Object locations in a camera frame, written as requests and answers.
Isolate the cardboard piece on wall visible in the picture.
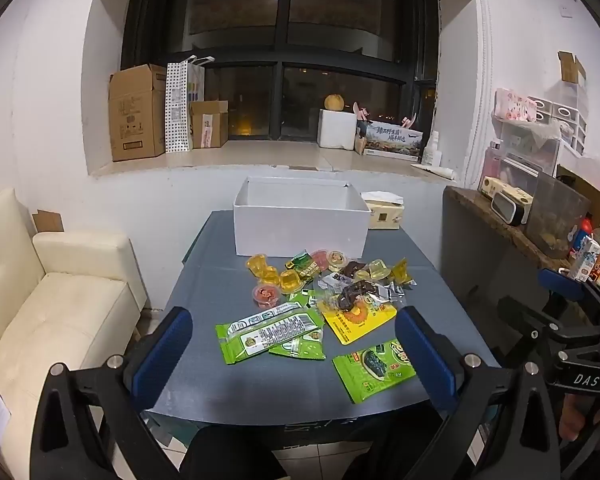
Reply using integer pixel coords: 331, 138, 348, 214
557, 51, 587, 86

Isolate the white black snack packet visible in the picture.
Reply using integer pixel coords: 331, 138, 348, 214
314, 271, 351, 293

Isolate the dark window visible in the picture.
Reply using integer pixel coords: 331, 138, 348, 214
120, 0, 441, 143

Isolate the beige tissue pack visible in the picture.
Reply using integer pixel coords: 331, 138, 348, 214
360, 190, 407, 231

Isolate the clear drawer organizer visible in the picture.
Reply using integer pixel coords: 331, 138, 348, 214
527, 82, 588, 156

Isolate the pink floral pouch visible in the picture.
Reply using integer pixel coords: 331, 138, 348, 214
495, 88, 538, 123

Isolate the person's right hand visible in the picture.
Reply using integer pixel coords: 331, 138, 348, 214
559, 392, 600, 444

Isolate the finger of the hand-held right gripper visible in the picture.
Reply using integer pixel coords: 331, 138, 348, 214
537, 267, 600, 329
497, 296, 600, 361

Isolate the yellow sunflower snack packet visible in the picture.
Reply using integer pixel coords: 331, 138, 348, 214
316, 297, 398, 346

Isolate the small green snack packet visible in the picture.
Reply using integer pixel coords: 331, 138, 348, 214
285, 252, 321, 278

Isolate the large green snack packet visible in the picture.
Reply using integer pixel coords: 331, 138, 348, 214
215, 302, 326, 366

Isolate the cream patterned box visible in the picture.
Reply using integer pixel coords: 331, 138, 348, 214
480, 176, 533, 211

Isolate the white black device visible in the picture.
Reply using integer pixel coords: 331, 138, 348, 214
491, 192, 526, 227

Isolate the white drink carton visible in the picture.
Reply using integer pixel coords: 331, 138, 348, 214
567, 236, 600, 282

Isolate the red jelly cup printed lid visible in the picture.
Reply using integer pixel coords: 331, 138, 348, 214
250, 283, 282, 308

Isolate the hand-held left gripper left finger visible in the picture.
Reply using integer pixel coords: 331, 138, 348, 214
30, 306, 193, 480

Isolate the polka dot paper bag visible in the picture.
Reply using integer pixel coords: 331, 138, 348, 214
165, 55, 216, 153

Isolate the dark brown snack packet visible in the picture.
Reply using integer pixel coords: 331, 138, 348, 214
337, 282, 383, 311

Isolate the clear plastic bin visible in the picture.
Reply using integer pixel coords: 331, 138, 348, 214
490, 120, 561, 176

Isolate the small cardboard box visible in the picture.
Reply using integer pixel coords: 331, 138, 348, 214
189, 100, 229, 149

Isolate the large cardboard box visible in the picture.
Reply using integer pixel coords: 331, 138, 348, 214
108, 64, 168, 162

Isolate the silver snack wrapper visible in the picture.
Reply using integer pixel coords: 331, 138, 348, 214
380, 280, 421, 306

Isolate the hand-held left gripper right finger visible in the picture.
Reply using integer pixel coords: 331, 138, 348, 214
395, 305, 563, 480

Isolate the white foam box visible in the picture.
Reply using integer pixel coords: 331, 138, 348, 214
318, 108, 357, 151

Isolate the brown cardboard piece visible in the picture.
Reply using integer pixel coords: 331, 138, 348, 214
32, 209, 63, 233

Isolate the long printed box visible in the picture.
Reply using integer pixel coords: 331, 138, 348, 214
362, 120, 424, 162

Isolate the grey table cover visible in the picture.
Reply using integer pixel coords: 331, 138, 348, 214
145, 210, 501, 423

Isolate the green seaweed snack packet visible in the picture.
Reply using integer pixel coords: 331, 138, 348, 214
332, 337, 417, 404

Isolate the grey translucent container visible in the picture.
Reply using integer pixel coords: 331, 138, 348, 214
525, 170, 592, 260

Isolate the cream sofa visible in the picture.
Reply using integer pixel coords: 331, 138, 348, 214
0, 187, 148, 461

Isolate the dark side counter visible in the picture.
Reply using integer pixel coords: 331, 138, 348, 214
442, 185, 581, 361

